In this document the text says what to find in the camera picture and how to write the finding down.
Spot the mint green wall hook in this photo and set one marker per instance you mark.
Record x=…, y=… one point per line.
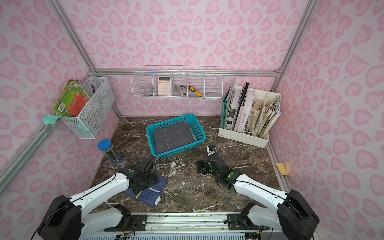
x=50, y=119

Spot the stack of paper envelopes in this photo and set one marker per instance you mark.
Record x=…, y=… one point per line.
x=263, y=117

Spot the grey stapler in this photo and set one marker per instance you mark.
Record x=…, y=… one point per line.
x=180, y=90

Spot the yellow sticky note pad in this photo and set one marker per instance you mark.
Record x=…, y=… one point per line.
x=282, y=169

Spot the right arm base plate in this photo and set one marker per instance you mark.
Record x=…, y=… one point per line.
x=241, y=222

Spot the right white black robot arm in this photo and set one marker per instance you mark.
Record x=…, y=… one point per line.
x=287, y=212

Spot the pink white book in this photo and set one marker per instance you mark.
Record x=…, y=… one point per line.
x=244, y=112

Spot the white wire wall shelf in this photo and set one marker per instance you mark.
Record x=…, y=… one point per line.
x=209, y=82

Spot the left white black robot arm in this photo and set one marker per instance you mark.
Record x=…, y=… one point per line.
x=71, y=218

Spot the teal plastic basket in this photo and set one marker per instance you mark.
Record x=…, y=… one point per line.
x=195, y=125

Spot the white mesh wall basket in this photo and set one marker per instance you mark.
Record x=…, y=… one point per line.
x=89, y=122

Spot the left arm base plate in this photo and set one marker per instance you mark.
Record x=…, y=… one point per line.
x=138, y=222

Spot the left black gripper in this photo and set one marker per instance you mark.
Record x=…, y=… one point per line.
x=141, y=183

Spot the pink white calculator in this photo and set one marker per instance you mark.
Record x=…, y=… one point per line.
x=164, y=86

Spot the blue lidded pencil jar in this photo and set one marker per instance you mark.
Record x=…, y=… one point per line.
x=111, y=152

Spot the metal tape roll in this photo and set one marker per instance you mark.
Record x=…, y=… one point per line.
x=148, y=92

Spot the green folder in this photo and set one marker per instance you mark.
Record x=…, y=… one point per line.
x=226, y=106

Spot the green red booklet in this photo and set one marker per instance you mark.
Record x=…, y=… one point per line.
x=72, y=99

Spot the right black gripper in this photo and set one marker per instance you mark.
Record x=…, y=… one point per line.
x=203, y=167

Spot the yellow utility knife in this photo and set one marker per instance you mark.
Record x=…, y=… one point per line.
x=195, y=91

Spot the navy blue pillowcase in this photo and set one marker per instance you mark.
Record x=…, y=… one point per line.
x=150, y=196

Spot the white file organizer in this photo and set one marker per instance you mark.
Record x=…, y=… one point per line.
x=236, y=103

